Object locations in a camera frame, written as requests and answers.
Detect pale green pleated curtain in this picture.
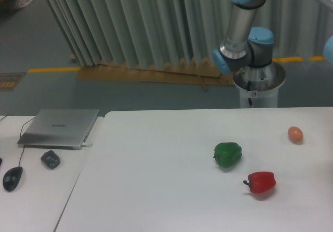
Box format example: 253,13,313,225
46,0,332,69

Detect floor warning sign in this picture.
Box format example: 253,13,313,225
1,72,26,92

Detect flat brown cardboard sheet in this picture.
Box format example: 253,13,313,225
76,57,234,91

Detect white usb plug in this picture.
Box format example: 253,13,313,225
82,143,93,147

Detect grey closed laptop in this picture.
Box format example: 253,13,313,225
17,109,99,149

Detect brown egg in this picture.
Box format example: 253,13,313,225
288,126,303,144

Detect small black controller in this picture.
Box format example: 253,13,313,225
41,150,61,170

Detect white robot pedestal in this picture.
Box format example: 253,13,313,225
238,87,279,108

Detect black mouse cable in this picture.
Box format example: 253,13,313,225
0,114,36,168

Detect red bell pepper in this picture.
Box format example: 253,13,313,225
243,171,276,194

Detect green bell pepper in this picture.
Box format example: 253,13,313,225
213,142,242,168

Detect black computer mouse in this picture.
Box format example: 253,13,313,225
3,166,23,192

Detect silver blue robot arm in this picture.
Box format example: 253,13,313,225
213,0,332,92

